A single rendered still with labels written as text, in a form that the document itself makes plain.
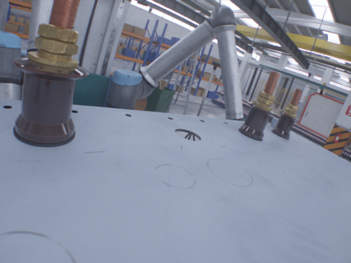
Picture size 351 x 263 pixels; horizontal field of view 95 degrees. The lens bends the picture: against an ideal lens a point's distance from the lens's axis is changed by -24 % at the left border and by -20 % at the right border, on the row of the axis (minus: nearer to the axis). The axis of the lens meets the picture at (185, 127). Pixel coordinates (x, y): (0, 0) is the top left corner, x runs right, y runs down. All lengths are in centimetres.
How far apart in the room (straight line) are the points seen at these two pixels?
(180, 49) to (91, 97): 54
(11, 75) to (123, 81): 58
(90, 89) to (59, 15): 88
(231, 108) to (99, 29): 80
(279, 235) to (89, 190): 21
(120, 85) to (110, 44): 26
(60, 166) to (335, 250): 34
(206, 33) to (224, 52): 20
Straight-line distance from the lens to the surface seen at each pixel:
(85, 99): 113
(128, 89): 98
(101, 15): 117
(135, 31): 871
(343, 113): 1060
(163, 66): 110
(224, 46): 94
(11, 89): 52
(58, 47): 25
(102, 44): 113
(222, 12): 98
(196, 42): 108
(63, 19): 26
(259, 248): 22
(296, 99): 86
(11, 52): 53
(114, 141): 30
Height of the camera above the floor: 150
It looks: 17 degrees down
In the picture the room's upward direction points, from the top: 19 degrees clockwise
